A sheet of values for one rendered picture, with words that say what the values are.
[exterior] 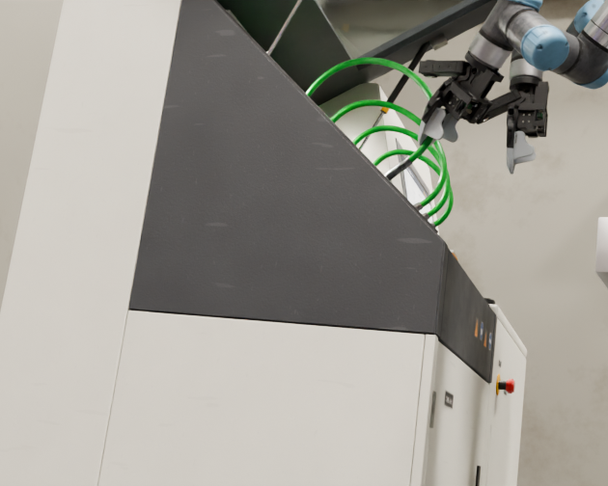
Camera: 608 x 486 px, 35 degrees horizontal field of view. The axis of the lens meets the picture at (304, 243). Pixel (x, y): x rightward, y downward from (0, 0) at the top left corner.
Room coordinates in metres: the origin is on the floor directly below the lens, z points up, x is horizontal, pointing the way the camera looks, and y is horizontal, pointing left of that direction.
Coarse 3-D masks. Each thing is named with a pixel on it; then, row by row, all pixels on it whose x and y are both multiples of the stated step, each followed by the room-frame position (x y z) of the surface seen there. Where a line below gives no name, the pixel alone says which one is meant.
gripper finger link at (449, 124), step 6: (450, 114) 1.82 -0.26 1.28; (444, 120) 1.83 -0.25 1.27; (450, 120) 1.83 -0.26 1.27; (444, 126) 1.84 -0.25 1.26; (450, 126) 1.83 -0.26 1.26; (444, 132) 1.84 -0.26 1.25; (450, 132) 1.83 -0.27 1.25; (456, 132) 1.82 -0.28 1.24; (444, 138) 1.85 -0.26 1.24; (450, 138) 1.84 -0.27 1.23; (456, 138) 1.83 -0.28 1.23
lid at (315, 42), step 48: (240, 0) 1.86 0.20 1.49; (288, 0) 1.91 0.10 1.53; (336, 0) 2.00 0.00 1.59; (384, 0) 2.06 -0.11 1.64; (432, 0) 2.13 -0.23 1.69; (480, 0) 2.20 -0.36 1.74; (288, 48) 2.09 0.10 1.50; (336, 48) 2.16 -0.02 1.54; (384, 48) 2.27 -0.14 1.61; (432, 48) 2.32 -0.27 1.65
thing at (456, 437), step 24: (456, 360) 1.77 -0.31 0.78; (456, 384) 1.79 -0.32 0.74; (480, 384) 2.06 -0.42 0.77; (432, 408) 1.59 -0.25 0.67; (456, 408) 1.81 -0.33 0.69; (480, 408) 2.08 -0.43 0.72; (432, 432) 1.62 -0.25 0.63; (456, 432) 1.84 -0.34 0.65; (480, 432) 2.11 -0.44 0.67; (432, 456) 1.63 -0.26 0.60; (456, 456) 1.86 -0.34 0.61; (480, 456) 2.14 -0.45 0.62; (432, 480) 1.65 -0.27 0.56; (456, 480) 1.88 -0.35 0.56; (480, 480) 2.17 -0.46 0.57
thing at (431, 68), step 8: (424, 64) 1.79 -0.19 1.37; (432, 64) 1.78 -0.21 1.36; (440, 64) 1.77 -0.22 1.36; (448, 64) 1.75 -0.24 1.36; (456, 64) 1.74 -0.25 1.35; (464, 64) 1.74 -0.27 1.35; (424, 72) 1.80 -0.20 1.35; (432, 72) 1.78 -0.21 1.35; (440, 72) 1.77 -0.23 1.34; (448, 72) 1.76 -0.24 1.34; (456, 72) 1.74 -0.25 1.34; (464, 72) 1.74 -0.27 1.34
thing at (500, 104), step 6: (516, 90) 1.98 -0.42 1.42; (498, 96) 1.99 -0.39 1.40; (504, 96) 1.98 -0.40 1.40; (510, 96) 1.98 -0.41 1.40; (516, 96) 1.98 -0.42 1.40; (492, 102) 1.99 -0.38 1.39; (498, 102) 1.99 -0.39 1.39; (504, 102) 1.98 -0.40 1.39; (510, 102) 1.98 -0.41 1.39; (486, 108) 2.00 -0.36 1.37; (492, 108) 1.99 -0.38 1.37; (498, 108) 1.99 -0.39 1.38; (504, 108) 2.00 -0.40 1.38; (486, 114) 2.00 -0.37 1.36; (492, 114) 2.01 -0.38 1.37; (498, 114) 2.02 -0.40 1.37; (486, 120) 2.02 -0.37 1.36
